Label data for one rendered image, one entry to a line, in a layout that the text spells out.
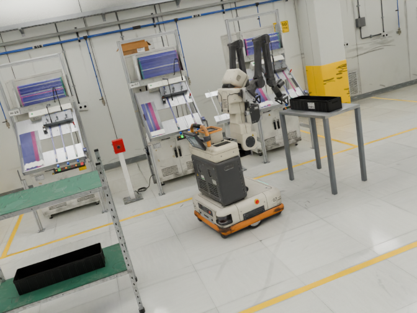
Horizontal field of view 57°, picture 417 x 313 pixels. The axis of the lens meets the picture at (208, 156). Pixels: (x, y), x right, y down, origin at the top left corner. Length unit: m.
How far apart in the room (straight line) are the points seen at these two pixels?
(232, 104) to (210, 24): 3.55
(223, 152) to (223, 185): 0.28
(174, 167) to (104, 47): 2.41
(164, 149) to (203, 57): 2.29
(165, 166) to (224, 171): 1.92
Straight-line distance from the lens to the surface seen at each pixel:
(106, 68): 6.51
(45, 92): 5.02
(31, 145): 4.88
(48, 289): 2.85
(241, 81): 3.47
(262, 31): 5.74
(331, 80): 7.26
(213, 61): 6.84
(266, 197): 3.52
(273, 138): 5.53
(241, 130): 3.50
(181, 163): 5.12
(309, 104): 4.04
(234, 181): 3.34
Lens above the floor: 1.64
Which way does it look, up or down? 16 degrees down
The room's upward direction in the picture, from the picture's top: 12 degrees counter-clockwise
